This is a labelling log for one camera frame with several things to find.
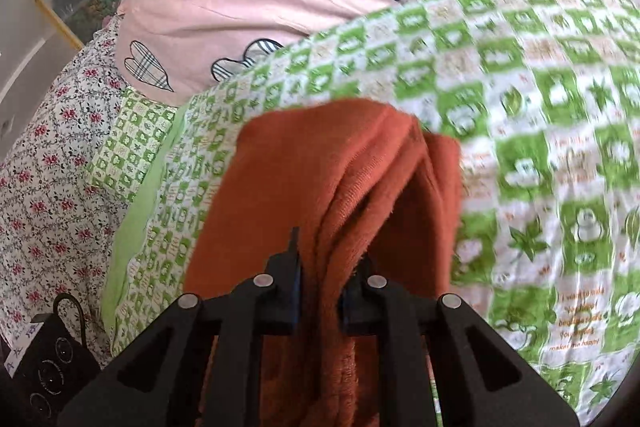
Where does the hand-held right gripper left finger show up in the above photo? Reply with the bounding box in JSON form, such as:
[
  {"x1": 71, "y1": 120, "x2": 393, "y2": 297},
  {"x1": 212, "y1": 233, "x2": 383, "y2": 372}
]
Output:
[{"x1": 57, "y1": 227, "x2": 303, "y2": 427}]

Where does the black cable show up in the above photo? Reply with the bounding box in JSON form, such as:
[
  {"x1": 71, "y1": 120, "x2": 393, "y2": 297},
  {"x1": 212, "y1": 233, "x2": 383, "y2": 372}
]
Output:
[{"x1": 52, "y1": 293, "x2": 86, "y2": 324}]

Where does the orange knit sweater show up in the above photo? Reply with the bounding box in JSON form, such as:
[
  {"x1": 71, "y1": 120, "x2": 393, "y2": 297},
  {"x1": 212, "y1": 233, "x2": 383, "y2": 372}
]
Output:
[{"x1": 182, "y1": 99, "x2": 463, "y2": 427}]

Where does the white floral bed sheet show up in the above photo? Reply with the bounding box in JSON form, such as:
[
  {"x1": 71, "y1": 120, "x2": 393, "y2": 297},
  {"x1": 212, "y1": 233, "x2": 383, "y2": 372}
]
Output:
[{"x1": 0, "y1": 14, "x2": 131, "y2": 368}]

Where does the pink quilt with plaid hearts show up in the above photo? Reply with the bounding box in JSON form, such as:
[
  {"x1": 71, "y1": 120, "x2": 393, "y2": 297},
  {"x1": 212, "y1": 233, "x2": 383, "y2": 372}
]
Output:
[{"x1": 115, "y1": 0, "x2": 636, "y2": 95}]

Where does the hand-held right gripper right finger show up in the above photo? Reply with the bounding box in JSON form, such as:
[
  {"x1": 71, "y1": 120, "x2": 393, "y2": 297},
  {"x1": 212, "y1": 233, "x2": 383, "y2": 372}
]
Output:
[{"x1": 340, "y1": 254, "x2": 581, "y2": 427}]

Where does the green checked printed blanket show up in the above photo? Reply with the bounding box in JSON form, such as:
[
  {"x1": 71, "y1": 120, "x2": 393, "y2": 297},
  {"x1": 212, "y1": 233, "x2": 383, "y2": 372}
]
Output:
[{"x1": 82, "y1": 0, "x2": 640, "y2": 427}]

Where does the black box with round dials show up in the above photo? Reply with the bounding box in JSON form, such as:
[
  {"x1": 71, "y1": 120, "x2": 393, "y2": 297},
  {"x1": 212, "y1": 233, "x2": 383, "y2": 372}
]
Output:
[{"x1": 0, "y1": 314, "x2": 101, "y2": 418}]

